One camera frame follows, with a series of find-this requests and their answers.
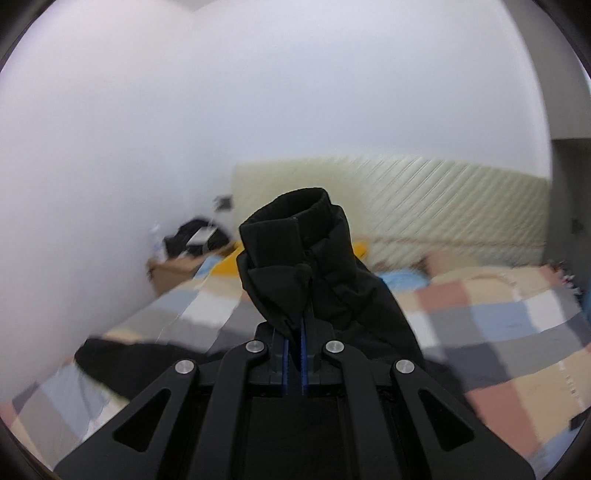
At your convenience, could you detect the yellow pillow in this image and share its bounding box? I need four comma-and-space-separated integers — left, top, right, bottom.
211, 241, 369, 278

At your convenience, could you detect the black padded jacket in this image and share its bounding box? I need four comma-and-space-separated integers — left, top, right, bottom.
74, 186, 465, 411

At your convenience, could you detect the wall socket plate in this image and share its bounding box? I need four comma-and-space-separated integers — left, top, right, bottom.
213, 195, 233, 212

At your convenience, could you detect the black bag on nightstand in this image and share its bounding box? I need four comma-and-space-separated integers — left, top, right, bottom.
163, 217, 230, 258

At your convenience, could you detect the cream quilted headboard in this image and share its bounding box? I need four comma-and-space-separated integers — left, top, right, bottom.
231, 155, 551, 270

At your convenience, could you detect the wooden nightstand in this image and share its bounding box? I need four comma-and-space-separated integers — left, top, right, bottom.
146, 243, 235, 296

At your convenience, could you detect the light blue pillow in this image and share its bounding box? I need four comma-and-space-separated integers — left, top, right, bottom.
376, 269, 430, 292

